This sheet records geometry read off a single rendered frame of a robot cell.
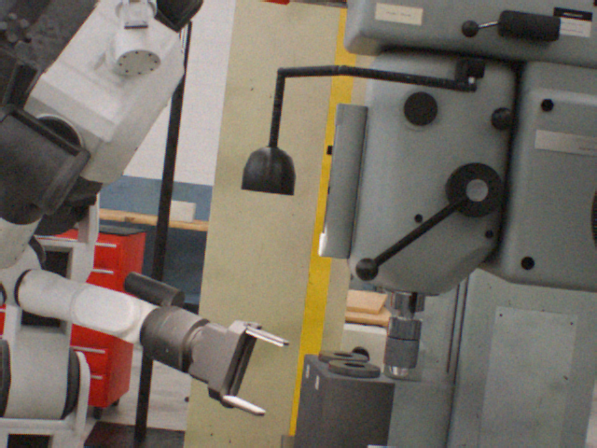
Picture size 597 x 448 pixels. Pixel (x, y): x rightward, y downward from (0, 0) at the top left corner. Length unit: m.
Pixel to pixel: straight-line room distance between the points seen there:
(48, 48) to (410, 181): 0.61
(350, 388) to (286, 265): 1.43
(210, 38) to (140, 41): 8.96
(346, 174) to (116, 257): 4.57
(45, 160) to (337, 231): 0.43
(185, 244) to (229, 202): 7.31
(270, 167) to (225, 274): 1.81
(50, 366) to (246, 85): 1.44
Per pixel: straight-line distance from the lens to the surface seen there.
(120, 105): 1.76
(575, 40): 1.53
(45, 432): 2.15
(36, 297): 1.87
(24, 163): 1.67
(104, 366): 6.17
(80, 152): 1.72
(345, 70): 1.41
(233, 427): 3.39
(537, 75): 1.53
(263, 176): 1.53
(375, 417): 1.95
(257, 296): 3.33
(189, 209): 9.90
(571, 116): 1.53
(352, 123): 1.57
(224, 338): 1.69
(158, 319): 1.73
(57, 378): 2.10
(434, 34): 1.49
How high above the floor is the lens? 1.46
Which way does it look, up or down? 3 degrees down
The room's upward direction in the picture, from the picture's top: 7 degrees clockwise
